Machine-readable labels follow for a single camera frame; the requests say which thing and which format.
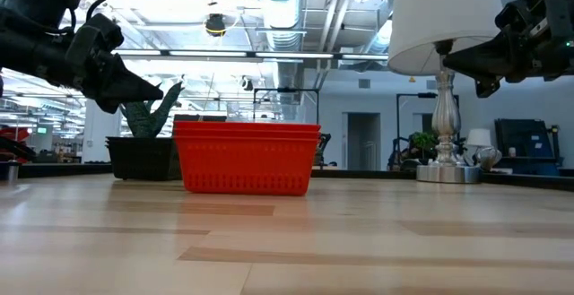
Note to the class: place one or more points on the small metal cup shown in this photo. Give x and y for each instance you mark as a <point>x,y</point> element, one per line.
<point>9,171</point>

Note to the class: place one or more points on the small background green plant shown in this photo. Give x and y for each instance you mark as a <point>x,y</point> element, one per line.
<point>423,142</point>

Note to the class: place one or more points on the red background object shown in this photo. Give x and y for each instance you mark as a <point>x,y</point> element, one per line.
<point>13,140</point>

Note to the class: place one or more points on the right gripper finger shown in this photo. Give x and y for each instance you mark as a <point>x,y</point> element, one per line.
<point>486,86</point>
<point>480,59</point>

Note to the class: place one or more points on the black aluminium table frame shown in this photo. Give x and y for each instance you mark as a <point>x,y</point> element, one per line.
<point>67,169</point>

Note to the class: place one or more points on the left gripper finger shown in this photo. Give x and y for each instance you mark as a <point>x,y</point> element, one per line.
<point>106,106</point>
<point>134,86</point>

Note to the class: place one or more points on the green artificial potted plant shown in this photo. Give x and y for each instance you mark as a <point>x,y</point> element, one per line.
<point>145,115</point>

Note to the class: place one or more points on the grey background door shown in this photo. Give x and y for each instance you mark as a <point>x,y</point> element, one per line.
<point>362,142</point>

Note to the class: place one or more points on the black frame stand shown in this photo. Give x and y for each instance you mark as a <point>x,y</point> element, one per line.
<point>398,124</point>

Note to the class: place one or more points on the black plastic basket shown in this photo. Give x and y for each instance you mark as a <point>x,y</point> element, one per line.
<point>143,162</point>
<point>139,141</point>
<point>139,137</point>

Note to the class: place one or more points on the black ceiling dome camera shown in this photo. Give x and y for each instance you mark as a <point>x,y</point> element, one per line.
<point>215,25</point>

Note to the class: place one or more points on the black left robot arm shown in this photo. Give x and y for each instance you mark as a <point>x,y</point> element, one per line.
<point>31,30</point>

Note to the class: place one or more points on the long ceiling light strip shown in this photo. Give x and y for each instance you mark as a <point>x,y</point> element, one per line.
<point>251,54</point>

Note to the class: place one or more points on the red plastic basket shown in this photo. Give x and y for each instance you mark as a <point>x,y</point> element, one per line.
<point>246,132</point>
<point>246,125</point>
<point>246,165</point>

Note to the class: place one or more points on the silver ventilation duct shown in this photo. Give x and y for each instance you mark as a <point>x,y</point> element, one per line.
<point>280,17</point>

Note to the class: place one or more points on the blue background cabinet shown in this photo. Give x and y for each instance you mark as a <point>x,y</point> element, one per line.
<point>529,144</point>

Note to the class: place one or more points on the small white background lamp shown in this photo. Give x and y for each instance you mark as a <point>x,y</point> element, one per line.
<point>480,138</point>

